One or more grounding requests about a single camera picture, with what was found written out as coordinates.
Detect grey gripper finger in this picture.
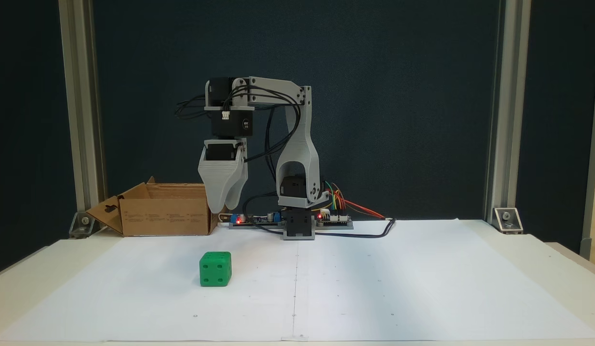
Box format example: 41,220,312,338
198,160,242,215
224,161,248,209

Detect green die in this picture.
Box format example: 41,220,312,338
199,251,232,287

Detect blue circuit board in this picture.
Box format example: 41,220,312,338
229,211,285,229

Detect brown cardboard box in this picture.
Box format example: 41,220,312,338
86,176,219,237

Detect white paper sheet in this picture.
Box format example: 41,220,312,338
0,219,595,343

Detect black power cable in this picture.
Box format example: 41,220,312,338
242,191,280,226

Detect circuit board with jumper wires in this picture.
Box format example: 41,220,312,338
316,209,354,230

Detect coloured jumper wires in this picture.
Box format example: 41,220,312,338
322,181,387,220

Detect black cable with white connector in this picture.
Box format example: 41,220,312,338
315,217,397,239

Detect metal corner bracket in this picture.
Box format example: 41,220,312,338
69,211,96,238
493,208,523,235

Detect aluminium frame post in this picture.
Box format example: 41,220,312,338
59,0,107,226
484,0,532,224

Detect grey metal post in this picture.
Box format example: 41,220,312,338
580,0,595,260

